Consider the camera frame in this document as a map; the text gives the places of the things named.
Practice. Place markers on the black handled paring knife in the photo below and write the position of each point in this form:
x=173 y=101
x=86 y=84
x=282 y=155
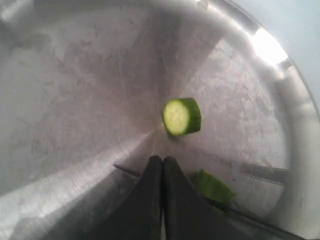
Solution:
x=253 y=222

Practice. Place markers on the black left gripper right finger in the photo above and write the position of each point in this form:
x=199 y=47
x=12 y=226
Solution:
x=187 y=216

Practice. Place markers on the dark green object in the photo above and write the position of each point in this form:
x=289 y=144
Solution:
x=212 y=188

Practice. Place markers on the green vegetable piece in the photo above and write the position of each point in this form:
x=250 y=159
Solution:
x=182 y=116

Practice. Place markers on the round stainless steel plate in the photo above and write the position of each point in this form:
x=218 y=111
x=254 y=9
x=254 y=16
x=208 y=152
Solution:
x=84 y=83

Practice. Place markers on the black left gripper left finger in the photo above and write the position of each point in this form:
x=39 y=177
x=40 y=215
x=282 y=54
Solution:
x=139 y=216

